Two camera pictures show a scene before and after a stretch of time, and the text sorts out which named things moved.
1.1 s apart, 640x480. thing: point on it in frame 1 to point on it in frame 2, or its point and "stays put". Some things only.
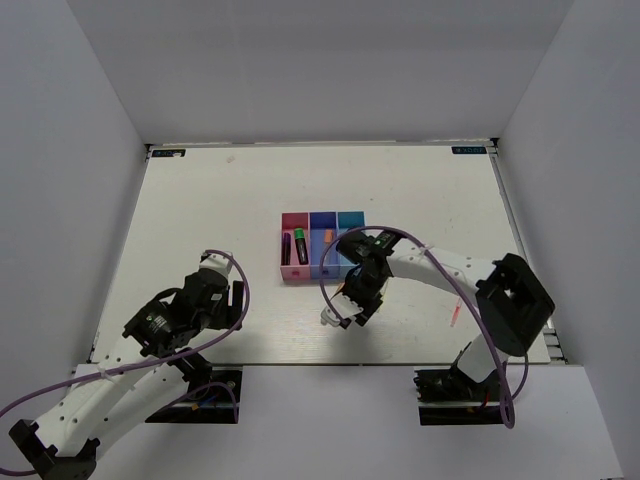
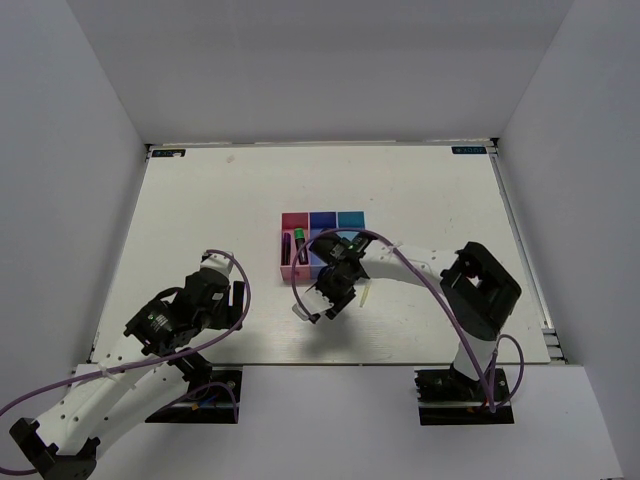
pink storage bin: [290, 221] stays put
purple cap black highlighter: [285, 249] stays put
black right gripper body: [365, 290] to [338, 289]
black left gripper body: [224, 315] stays put
